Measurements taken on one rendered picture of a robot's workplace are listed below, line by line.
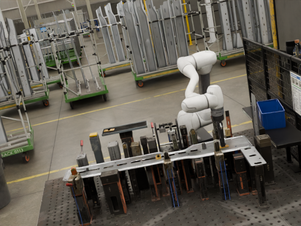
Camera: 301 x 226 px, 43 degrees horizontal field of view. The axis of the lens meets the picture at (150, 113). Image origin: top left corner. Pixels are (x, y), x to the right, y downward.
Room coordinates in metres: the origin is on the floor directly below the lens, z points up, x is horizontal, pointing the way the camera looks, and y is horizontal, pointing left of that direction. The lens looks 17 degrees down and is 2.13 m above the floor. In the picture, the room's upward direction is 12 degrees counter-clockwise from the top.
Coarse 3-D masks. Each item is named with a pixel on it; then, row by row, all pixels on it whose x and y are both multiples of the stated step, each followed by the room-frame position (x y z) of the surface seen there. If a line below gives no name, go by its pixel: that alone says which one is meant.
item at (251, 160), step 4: (244, 148) 2.43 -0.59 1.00; (252, 148) 2.41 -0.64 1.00; (244, 152) 2.37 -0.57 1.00; (248, 152) 2.36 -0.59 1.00; (252, 152) 2.34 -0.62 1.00; (256, 152) 2.33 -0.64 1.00; (244, 156) 2.33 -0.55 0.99; (248, 156) 2.30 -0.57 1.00; (252, 156) 2.29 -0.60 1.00; (256, 156) 2.27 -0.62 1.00; (260, 156) 2.26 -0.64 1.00; (248, 160) 2.25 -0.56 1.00; (252, 160) 2.23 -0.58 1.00; (256, 160) 2.22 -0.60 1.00; (260, 160) 2.21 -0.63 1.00; (264, 160) 2.20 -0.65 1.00; (252, 164) 2.18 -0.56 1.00; (256, 164) 2.17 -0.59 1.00; (260, 164) 2.16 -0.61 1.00
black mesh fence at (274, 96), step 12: (252, 48) 3.52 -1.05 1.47; (264, 48) 3.11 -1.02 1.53; (252, 60) 3.57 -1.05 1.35; (264, 60) 3.16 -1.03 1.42; (276, 60) 2.87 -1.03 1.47; (288, 60) 2.61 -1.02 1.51; (300, 60) 2.38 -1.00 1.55; (252, 72) 3.62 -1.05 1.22; (264, 72) 3.17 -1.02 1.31; (288, 72) 2.64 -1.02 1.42; (252, 84) 3.68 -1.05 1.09; (264, 84) 3.27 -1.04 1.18; (288, 84) 2.64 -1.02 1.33; (264, 96) 3.29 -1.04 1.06; (276, 96) 2.94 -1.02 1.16; (288, 108) 2.66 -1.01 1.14; (300, 120) 2.49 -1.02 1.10; (300, 156) 2.52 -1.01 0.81; (300, 168) 2.53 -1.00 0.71
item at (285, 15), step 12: (276, 0) 5.18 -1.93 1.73; (288, 0) 4.85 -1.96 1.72; (300, 0) 4.58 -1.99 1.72; (276, 12) 5.21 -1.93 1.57; (288, 12) 4.88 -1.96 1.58; (300, 12) 4.60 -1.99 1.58; (276, 24) 5.23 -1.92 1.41; (288, 24) 4.91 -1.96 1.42; (300, 24) 4.62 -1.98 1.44; (276, 36) 5.25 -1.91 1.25; (288, 36) 4.94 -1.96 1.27; (300, 36) 4.65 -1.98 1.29; (276, 48) 5.28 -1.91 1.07; (276, 72) 5.32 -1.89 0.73; (288, 96) 5.09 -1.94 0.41
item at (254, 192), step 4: (248, 164) 2.37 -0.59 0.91; (248, 168) 2.39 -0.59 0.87; (252, 168) 2.35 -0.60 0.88; (252, 172) 2.35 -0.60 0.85; (252, 176) 2.35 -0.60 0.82; (252, 180) 2.35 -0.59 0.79; (252, 184) 2.35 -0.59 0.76; (256, 184) 2.35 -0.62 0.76; (252, 188) 2.35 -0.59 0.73; (256, 188) 2.36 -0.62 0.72; (252, 192) 2.34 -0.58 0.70; (256, 192) 2.33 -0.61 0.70
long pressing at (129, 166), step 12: (228, 144) 2.55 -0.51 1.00; (240, 144) 2.51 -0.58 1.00; (144, 156) 2.65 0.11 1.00; (180, 156) 2.52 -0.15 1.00; (192, 156) 2.48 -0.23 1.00; (204, 156) 2.46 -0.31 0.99; (84, 168) 2.66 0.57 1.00; (96, 168) 2.62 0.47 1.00; (108, 168) 2.57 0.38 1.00; (120, 168) 2.53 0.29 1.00; (132, 168) 2.50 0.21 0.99
